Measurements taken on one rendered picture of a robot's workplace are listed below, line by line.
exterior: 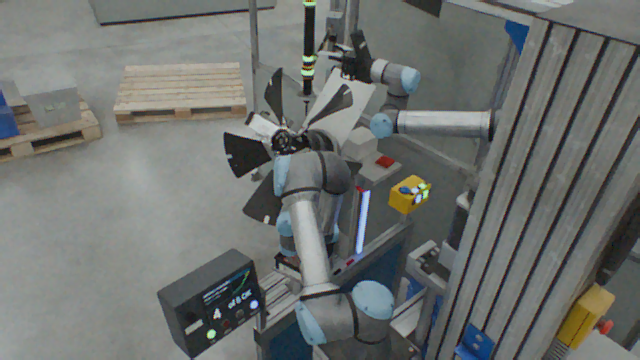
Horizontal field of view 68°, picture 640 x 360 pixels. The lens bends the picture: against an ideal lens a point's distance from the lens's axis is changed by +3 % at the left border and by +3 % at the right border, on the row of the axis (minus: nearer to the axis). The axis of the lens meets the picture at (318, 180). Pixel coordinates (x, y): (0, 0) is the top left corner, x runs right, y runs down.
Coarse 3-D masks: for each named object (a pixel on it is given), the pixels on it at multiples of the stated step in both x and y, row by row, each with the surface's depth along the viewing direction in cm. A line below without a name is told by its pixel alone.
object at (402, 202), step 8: (400, 184) 200; (408, 184) 200; (416, 184) 200; (392, 192) 198; (400, 192) 195; (416, 192) 196; (392, 200) 199; (400, 200) 196; (408, 200) 192; (416, 200) 197; (424, 200) 204; (400, 208) 198; (408, 208) 195
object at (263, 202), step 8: (272, 176) 198; (264, 184) 198; (272, 184) 198; (256, 192) 198; (264, 192) 198; (272, 192) 198; (256, 200) 198; (264, 200) 197; (272, 200) 197; (280, 200) 198; (248, 208) 198; (256, 208) 197; (264, 208) 197; (272, 208) 197; (280, 208) 198; (256, 216) 197; (264, 216) 197; (272, 216) 197; (272, 224) 197
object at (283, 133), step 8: (280, 128) 197; (272, 136) 198; (280, 136) 197; (288, 136) 195; (296, 136) 196; (304, 136) 203; (272, 144) 198; (280, 144) 196; (288, 144) 193; (296, 144) 195; (304, 144) 202; (280, 152) 194; (288, 152) 194
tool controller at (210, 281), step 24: (216, 264) 137; (240, 264) 135; (168, 288) 130; (192, 288) 128; (216, 288) 129; (240, 288) 136; (168, 312) 127; (192, 312) 125; (192, 336) 128; (216, 336) 134
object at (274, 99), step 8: (280, 72) 205; (272, 80) 211; (280, 80) 204; (272, 88) 211; (280, 88) 203; (264, 96) 221; (272, 96) 212; (280, 96) 203; (272, 104) 214; (280, 104) 203; (280, 112) 203; (280, 120) 207
